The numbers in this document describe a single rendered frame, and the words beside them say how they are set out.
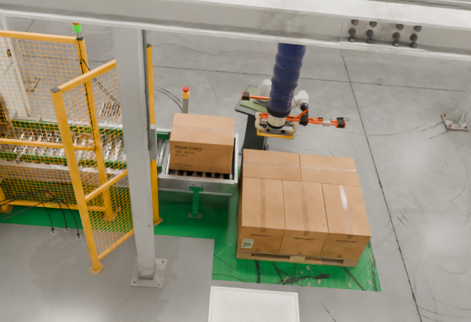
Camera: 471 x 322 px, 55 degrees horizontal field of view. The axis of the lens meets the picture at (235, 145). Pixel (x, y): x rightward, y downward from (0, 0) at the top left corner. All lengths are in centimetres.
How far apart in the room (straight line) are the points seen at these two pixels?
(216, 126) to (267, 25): 289
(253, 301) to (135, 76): 167
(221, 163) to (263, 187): 47
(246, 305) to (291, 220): 128
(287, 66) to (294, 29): 217
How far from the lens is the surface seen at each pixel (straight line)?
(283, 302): 325
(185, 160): 438
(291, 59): 370
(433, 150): 640
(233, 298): 321
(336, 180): 469
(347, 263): 472
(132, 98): 276
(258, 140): 527
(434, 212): 562
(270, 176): 454
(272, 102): 401
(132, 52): 257
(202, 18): 155
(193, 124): 438
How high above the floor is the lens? 387
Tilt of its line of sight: 44 degrees down
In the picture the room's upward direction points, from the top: 7 degrees clockwise
